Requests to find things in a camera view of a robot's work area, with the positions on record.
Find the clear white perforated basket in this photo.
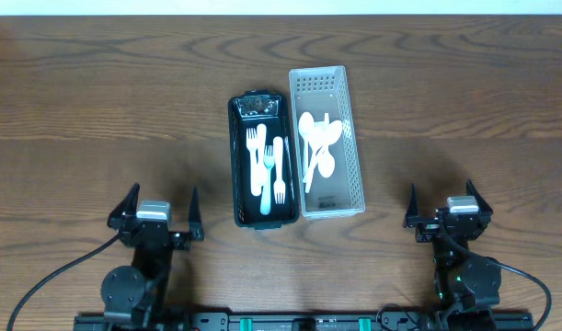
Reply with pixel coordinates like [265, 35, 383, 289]
[289, 66, 365, 219]

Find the white fork mint edge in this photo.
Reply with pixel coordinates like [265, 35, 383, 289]
[260, 145, 275, 215]

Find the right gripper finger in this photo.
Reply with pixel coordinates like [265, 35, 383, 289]
[465, 179, 492, 214]
[406, 184, 419, 219]

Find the white fork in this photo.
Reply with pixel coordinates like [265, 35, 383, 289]
[273, 136, 286, 204]
[246, 128, 261, 196]

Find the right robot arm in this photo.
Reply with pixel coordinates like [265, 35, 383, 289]
[403, 180, 501, 331]

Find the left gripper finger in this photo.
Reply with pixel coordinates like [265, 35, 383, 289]
[109, 183, 141, 219]
[188, 187, 202, 230]

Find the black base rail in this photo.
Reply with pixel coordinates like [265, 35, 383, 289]
[73, 310, 534, 331]

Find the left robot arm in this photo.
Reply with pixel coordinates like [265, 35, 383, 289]
[100, 184, 204, 330]

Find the dark green plastic basket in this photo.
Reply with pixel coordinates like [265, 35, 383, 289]
[227, 90, 299, 230]

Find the white spoon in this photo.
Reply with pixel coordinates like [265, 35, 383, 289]
[318, 113, 335, 178]
[298, 112, 315, 183]
[303, 125, 333, 186]
[304, 120, 342, 193]
[256, 123, 267, 186]

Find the right black cable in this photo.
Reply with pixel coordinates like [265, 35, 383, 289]
[439, 224, 553, 331]

